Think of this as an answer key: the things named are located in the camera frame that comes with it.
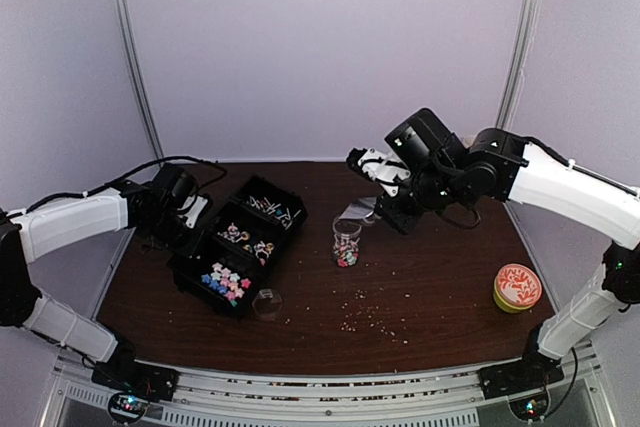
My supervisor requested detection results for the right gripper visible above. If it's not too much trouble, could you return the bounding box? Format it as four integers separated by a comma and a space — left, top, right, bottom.
375, 164, 464, 235

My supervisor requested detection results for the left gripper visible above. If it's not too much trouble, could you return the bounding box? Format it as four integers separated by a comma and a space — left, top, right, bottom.
140, 208, 206, 259

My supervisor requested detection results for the metal scoop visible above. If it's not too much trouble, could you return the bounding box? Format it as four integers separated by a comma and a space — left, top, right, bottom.
338, 197, 381, 226

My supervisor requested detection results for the clear plastic jar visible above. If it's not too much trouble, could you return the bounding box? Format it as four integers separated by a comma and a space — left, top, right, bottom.
332, 217, 362, 268

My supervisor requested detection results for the black three-compartment candy bin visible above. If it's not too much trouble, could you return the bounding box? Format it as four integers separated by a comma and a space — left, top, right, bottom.
167, 176, 308, 319

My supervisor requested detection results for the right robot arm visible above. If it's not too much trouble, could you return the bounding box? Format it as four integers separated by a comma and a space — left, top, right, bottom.
360, 108, 639, 389

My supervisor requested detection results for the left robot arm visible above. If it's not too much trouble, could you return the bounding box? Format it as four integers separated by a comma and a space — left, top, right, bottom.
1, 163, 212, 391

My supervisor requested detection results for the star candies pile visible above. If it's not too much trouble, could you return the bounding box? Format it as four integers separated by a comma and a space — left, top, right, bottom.
200, 262, 252, 307

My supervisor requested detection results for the swirl lollipops pile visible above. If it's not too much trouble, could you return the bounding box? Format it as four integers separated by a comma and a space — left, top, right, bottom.
217, 223, 275, 266

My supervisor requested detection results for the clear jar lid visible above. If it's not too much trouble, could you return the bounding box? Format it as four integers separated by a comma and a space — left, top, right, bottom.
252, 288, 283, 321

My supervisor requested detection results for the small round lollipops pile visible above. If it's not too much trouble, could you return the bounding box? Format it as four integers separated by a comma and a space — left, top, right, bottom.
246, 196, 300, 229

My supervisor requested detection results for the green bowl with red lid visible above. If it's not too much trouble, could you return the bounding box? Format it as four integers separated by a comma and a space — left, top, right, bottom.
493, 263, 543, 314

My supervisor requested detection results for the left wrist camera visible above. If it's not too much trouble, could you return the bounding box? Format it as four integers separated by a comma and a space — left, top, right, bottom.
177, 194, 212, 228

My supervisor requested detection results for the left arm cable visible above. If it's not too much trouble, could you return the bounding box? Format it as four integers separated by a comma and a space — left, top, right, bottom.
0, 155, 229, 221

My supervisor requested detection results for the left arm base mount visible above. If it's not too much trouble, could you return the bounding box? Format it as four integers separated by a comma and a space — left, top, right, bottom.
81, 332, 179, 426

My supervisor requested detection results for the right aluminium frame post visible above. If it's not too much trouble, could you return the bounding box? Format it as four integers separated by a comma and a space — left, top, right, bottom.
495, 0, 540, 130

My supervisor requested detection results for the aluminium frame post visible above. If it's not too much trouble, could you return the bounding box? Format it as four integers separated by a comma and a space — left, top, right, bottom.
495, 0, 540, 130
114, 0, 164, 158

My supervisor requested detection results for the front aluminium rail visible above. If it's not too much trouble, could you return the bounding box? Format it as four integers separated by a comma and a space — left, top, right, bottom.
36, 342, 619, 426

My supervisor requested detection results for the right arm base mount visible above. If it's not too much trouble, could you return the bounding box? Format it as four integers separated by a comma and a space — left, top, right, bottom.
477, 324, 578, 424

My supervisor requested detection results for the left aluminium frame post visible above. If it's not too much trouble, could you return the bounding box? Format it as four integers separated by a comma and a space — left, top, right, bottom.
114, 0, 164, 158

